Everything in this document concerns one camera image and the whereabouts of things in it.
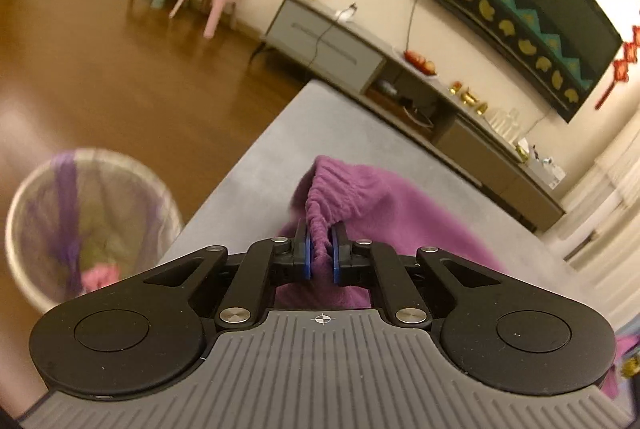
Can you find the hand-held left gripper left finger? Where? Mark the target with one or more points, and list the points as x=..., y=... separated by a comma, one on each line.
x=307, y=259

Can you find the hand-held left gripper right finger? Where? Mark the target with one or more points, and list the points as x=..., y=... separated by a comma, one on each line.
x=336, y=259

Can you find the purple knit sweater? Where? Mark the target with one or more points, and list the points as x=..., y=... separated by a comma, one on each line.
x=400, y=214

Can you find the dark electronic device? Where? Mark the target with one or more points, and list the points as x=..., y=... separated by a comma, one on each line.
x=405, y=101

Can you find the pink crumpled trash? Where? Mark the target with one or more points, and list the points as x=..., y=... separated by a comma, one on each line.
x=100, y=278

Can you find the gold jars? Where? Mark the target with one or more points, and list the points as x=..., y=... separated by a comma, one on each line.
x=467, y=98

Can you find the plate of fruit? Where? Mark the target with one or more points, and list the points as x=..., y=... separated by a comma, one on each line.
x=420, y=63

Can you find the clear glass bottles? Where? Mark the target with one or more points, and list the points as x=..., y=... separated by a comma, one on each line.
x=505, y=123

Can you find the grey television cabinet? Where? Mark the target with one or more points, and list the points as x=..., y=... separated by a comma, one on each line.
x=325, y=41

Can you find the white tabletop containers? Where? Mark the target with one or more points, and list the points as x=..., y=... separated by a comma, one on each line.
x=542, y=166

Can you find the purple trash bag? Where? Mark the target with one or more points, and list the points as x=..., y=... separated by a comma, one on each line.
x=67, y=209

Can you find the white charger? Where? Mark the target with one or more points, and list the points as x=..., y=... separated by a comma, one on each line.
x=346, y=13

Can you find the white curtain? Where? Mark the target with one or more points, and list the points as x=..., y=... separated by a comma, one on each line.
x=605, y=219

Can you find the white mesh waste basket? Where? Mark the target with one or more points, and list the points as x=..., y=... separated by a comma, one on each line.
x=30, y=259

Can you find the red hanging knot decoration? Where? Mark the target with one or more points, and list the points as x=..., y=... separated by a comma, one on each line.
x=625, y=59

